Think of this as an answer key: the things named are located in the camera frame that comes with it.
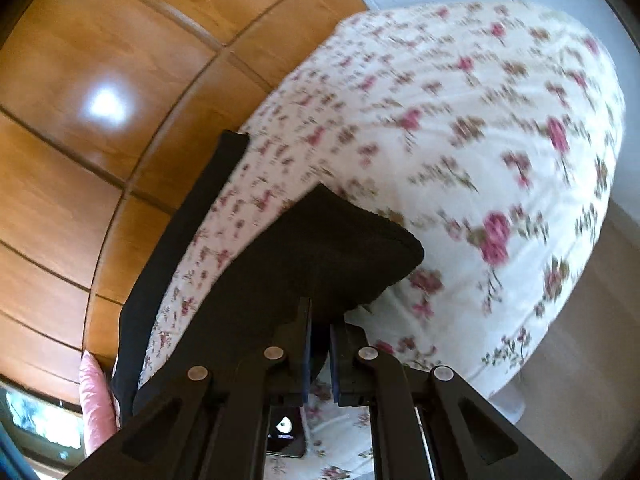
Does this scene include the pink pillow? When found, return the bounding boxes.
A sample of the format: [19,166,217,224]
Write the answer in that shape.
[78,351,118,456]

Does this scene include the black pants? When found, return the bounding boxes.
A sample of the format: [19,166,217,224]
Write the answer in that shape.
[111,130,424,424]

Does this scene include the wooden wardrobe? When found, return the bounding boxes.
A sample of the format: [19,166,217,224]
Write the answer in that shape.
[1,0,366,403]

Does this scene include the window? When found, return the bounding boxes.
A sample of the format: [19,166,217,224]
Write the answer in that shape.
[1,385,86,470]

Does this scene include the floral bed sheet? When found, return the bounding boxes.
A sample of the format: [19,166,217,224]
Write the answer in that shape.
[136,0,626,480]

